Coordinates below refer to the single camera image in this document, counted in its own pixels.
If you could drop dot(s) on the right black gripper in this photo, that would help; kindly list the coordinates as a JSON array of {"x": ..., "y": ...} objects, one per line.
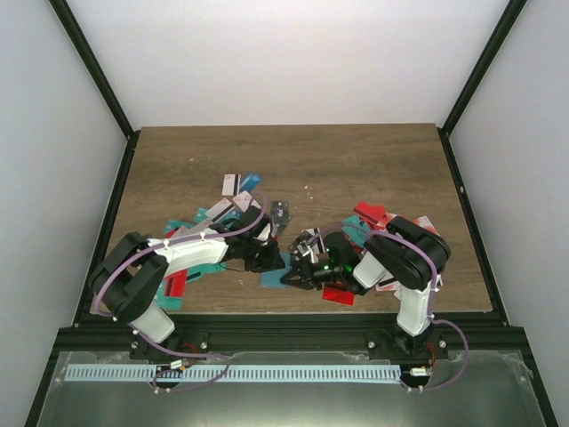
[{"x": 302, "y": 284}]

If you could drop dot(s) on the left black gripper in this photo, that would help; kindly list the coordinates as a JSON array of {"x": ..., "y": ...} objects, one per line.
[{"x": 271, "y": 262}]

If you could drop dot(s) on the blue leather card holder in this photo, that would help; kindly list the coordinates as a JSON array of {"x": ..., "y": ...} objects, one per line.
[{"x": 272, "y": 279}]

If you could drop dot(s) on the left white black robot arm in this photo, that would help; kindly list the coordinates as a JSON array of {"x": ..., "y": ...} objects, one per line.
[{"x": 128, "y": 278}]

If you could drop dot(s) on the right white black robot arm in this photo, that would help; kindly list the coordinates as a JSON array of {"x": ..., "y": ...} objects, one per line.
[{"x": 400, "y": 252}]

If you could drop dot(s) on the white floral card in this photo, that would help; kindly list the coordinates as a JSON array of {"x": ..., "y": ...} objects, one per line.
[{"x": 245, "y": 200}]

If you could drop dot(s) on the black VIP card upper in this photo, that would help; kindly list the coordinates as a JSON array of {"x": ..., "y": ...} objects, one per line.
[{"x": 280, "y": 213}]

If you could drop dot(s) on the red striped card front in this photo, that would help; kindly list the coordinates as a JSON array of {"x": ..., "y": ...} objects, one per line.
[{"x": 333, "y": 294}]

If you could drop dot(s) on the blue card top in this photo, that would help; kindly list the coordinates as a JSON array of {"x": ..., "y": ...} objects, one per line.
[{"x": 250, "y": 181}]

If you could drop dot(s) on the white card with black stripe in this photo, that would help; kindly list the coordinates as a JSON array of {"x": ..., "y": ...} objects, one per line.
[{"x": 231, "y": 185}]

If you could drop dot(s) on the red card front left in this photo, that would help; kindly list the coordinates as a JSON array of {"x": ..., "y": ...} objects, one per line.
[{"x": 175, "y": 284}]

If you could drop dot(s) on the teal card front left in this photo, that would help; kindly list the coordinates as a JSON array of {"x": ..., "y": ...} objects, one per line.
[{"x": 169, "y": 303}]

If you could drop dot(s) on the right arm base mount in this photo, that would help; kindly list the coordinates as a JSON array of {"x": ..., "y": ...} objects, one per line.
[{"x": 397, "y": 346}]

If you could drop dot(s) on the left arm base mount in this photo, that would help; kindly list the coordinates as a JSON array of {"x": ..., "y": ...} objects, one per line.
[{"x": 186, "y": 341}]

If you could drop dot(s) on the light blue slotted cable duct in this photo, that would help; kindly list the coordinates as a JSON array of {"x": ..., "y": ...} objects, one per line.
[{"x": 236, "y": 374}]

